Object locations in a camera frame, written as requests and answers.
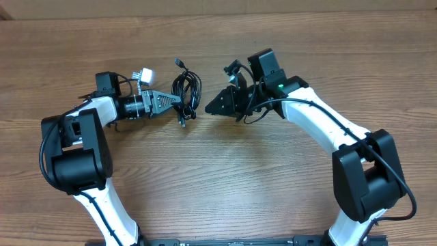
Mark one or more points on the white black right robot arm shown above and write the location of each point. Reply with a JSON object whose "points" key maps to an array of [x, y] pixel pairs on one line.
{"points": [[367, 175]]}

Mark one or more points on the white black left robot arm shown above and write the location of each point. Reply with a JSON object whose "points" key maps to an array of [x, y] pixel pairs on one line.
{"points": [[75, 157]]}

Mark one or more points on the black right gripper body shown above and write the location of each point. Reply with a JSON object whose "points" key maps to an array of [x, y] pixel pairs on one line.
{"points": [[237, 100]]}

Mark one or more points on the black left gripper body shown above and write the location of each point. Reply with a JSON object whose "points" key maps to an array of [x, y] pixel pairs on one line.
{"points": [[146, 95]]}

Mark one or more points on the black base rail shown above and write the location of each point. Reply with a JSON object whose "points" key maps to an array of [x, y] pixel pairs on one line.
{"points": [[239, 242]]}

